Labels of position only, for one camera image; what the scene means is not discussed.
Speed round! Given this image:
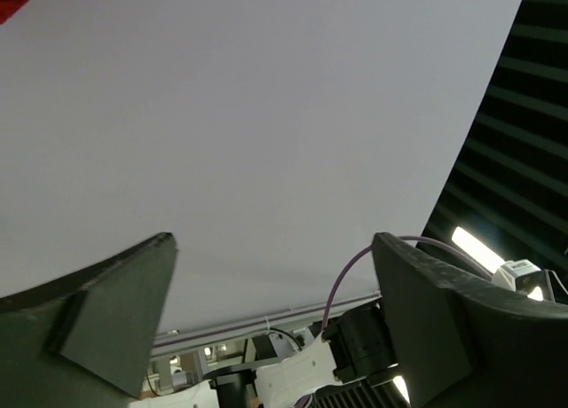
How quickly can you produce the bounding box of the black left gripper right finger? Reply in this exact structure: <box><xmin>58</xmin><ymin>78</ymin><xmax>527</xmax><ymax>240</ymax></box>
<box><xmin>372</xmin><ymin>232</ymin><xmax>567</xmax><ymax>407</ymax></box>

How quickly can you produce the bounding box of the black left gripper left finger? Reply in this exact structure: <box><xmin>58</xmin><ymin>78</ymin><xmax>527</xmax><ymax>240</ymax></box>
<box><xmin>1</xmin><ymin>232</ymin><xmax>178</xmax><ymax>408</ymax></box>

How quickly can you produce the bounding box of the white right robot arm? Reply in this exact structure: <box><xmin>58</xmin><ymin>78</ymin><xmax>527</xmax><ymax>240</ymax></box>
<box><xmin>156</xmin><ymin>329</ymin><xmax>409</xmax><ymax>407</ymax></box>

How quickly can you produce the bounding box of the bright ceiling light strip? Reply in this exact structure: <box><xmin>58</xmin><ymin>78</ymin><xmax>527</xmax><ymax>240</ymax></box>
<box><xmin>451</xmin><ymin>227</ymin><xmax>505</xmax><ymax>274</ymax></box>

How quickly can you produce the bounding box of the black slatted ceiling panel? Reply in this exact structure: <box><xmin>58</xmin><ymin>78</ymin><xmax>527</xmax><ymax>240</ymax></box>
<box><xmin>423</xmin><ymin>0</ymin><xmax>567</xmax><ymax>302</ymax></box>

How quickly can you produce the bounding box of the white overhead camera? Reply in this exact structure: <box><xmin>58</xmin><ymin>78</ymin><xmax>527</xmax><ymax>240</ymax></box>
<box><xmin>491</xmin><ymin>259</ymin><xmax>543</xmax><ymax>294</ymax></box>

